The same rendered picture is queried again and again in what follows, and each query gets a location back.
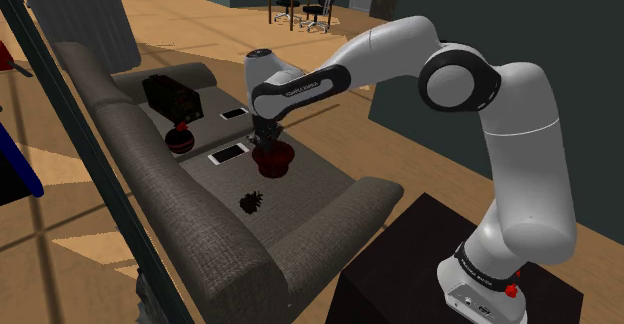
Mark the large white smartphone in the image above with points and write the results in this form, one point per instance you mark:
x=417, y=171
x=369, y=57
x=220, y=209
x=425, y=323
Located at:
x=228, y=153

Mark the dark floor lamp pole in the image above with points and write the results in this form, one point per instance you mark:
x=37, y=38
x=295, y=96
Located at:
x=83, y=138

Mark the black box appliance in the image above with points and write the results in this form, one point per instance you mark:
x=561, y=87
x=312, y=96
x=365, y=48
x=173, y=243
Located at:
x=171, y=98

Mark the dark brown pine cone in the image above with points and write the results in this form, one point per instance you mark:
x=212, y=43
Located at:
x=251, y=201

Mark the small white smartphone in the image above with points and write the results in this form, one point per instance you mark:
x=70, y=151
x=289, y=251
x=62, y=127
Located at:
x=234, y=113

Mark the dark red round vase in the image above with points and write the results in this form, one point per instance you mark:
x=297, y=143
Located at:
x=179, y=139

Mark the dark robot stand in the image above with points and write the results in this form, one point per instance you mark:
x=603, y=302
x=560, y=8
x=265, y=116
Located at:
x=409, y=274

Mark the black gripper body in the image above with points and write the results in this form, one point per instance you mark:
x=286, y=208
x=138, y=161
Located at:
x=265, y=133

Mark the grey draped round table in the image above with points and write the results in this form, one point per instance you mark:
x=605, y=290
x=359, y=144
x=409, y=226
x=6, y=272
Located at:
x=85, y=20

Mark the dark red bowl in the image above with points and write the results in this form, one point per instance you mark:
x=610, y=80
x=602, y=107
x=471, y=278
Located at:
x=273, y=159

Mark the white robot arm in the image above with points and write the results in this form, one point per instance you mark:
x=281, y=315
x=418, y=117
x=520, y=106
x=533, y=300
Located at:
x=521, y=138

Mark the grey fabric sofa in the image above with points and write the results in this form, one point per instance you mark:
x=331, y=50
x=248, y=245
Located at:
x=204, y=235

